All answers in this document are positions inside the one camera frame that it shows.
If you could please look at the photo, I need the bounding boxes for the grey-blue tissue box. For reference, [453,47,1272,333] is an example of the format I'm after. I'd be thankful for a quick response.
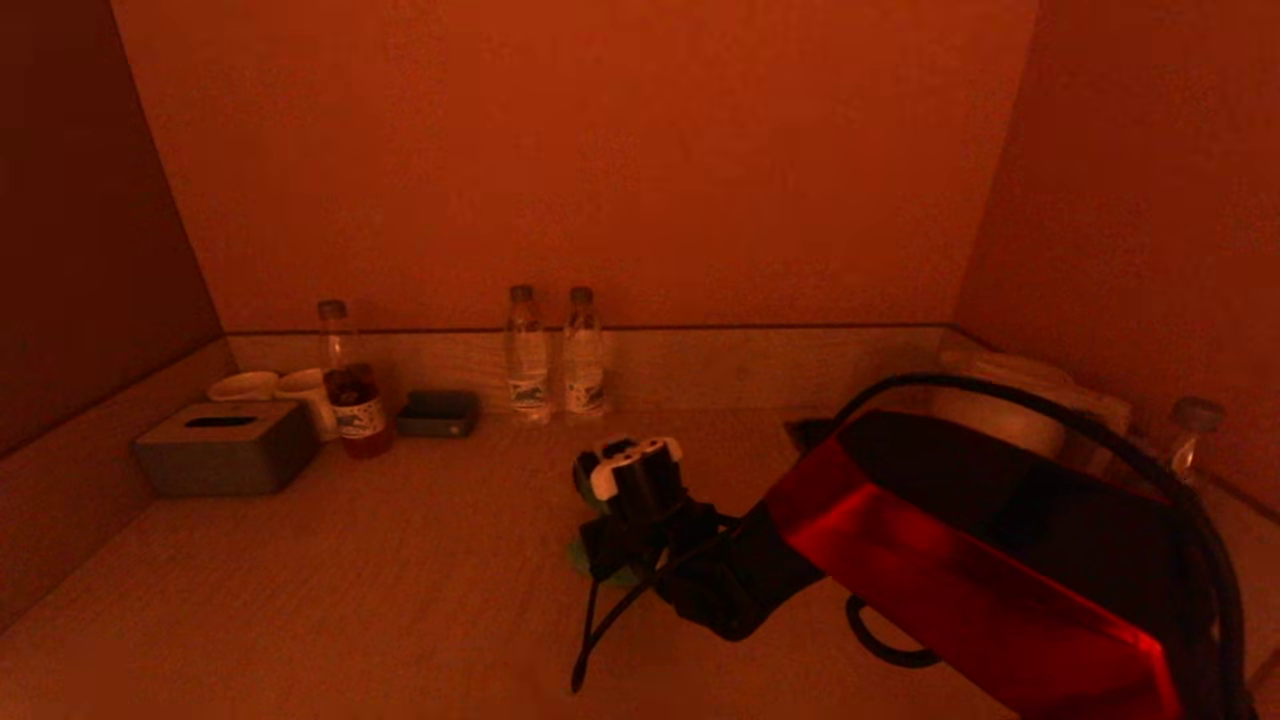
[135,401,323,499]

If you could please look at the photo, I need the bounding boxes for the small amber tea bottle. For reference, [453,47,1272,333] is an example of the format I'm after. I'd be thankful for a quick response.
[317,299,397,459]

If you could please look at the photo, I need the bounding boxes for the teal fluffy cloth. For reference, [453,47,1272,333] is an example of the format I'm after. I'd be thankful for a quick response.
[568,455,641,589]

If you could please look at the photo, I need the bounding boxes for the large dark drink bottle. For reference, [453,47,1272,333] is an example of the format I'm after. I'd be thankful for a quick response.
[1165,397,1227,491]

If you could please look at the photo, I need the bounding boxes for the thin black camera cable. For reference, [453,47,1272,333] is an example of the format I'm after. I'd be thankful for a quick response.
[570,520,746,693]

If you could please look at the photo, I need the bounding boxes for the clear water bottle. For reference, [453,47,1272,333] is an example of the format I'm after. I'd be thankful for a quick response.
[506,285,553,427]
[561,286,607,429]

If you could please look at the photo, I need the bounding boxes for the small blue open tray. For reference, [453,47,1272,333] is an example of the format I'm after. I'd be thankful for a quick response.
[398,389,480,439]

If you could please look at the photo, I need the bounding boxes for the white electric kettle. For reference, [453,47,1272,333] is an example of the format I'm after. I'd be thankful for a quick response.
[930,350,1133,473]

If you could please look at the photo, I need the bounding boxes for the white low cup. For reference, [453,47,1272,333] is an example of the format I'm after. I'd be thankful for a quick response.
[208,371,283,404]

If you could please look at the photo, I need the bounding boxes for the black recessed socket panel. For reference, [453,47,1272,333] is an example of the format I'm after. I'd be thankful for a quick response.
[785,418,851,453]

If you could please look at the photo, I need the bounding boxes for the white mug with handle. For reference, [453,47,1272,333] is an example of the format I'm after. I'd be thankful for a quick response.
[276,369,341,442]

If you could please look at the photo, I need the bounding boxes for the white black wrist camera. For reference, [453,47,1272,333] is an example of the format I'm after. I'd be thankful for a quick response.
[588,435,689,521]

